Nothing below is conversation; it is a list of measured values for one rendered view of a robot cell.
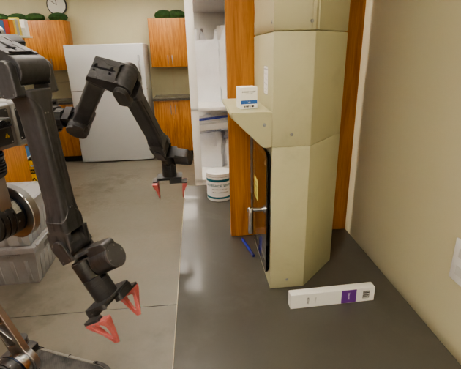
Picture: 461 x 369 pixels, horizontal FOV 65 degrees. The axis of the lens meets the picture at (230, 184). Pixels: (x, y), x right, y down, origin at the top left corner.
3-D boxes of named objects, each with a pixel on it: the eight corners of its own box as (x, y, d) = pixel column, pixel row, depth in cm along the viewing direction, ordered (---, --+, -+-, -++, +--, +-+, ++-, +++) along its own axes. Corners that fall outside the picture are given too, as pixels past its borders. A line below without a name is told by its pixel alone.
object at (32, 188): (62, 214, 326) (55, 179, 314) (34, 247, 269) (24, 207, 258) (13, 217, 322) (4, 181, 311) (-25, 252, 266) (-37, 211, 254)
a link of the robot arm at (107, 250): (75, 228, 89) (48, 245, 81) (106, 211, 84) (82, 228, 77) (102, 268, 91) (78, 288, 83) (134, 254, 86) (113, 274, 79)
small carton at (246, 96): (252, 105, 109) (252, 85, 107) (257, 107, 104) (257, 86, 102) (236, 107, 108) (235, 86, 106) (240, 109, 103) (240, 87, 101)
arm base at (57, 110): (59, 130, 142) (53, 99, 138) (77, 131, 140) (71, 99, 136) (43, 135, 134) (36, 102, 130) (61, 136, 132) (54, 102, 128)
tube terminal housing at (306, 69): (314, 236, 150) (326, 34, 123) (345, 282, 120) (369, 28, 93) (254, 240, 148) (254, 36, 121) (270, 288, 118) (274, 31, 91)
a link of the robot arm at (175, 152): (158, 134, 141) (152, 153, 138) (185, 135, 138) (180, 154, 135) (170, 149, 152) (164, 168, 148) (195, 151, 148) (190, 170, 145)
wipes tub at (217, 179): (230, 192, 199) (230, 165, 194) (233, 200, 187) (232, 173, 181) (206, 193, 198) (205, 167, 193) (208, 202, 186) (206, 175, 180)
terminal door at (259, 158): (254, 230, 145) (253, 131, 131) (268, 274, 117) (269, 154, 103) (252, 230, 145) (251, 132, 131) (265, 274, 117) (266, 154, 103)
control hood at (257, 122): (254, 125, 132) (254, 97, 128) (271, 148, 101) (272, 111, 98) (222, 127, 131) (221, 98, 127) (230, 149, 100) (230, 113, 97)
